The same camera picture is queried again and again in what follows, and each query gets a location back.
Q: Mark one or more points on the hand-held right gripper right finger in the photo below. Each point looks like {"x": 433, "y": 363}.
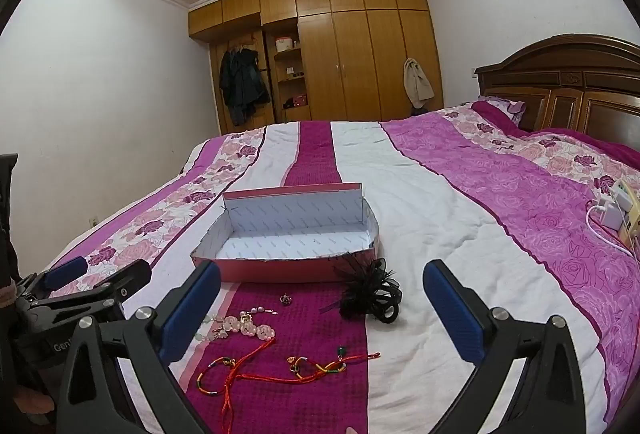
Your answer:
{"x": 452, "y": 314}

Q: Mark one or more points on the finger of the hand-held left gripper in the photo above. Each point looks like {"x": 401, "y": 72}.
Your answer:
{"x": 125, "y": 279}
{"x": 67, "y": 271}

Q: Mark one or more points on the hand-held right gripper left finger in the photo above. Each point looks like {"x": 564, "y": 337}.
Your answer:
{"x": 190, "y": 314}

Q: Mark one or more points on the black feather hair clip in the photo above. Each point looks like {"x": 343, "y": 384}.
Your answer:
{"x": 365, "y": 294}

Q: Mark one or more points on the pink cardboard box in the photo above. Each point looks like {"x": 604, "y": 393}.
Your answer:
{"x": 280, "y": 249}

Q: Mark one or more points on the person's left hand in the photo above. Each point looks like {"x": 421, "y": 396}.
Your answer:
{"x": 32, "y": 405}

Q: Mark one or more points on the white charger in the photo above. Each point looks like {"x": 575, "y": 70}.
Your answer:
{"x": 607, "y": 214}

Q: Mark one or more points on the beige power strip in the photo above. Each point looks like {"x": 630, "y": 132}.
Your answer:
{"x": 631, "y": 209}

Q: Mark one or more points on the purple floral pillow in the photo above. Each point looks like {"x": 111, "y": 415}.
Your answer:
{"x": 500, "y": 106}

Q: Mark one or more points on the dark hanging jackets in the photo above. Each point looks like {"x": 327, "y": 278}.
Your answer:
{"x": 242, "y": 79}

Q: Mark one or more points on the beige hanging coat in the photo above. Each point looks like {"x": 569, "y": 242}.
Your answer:
{"x": 417, "y": 81}

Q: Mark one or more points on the red box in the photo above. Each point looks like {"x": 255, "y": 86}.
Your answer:
{"x": 300, "y": 100}

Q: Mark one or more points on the dark wooden headboard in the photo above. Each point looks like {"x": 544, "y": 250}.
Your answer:
{"x": 575, "y": 79}

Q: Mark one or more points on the wooden wardrobe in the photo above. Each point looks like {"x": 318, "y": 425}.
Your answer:
{"x": 350, "y": 64}

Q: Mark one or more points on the white pot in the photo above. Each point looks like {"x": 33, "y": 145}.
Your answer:
{"x": 284, "y": 44}

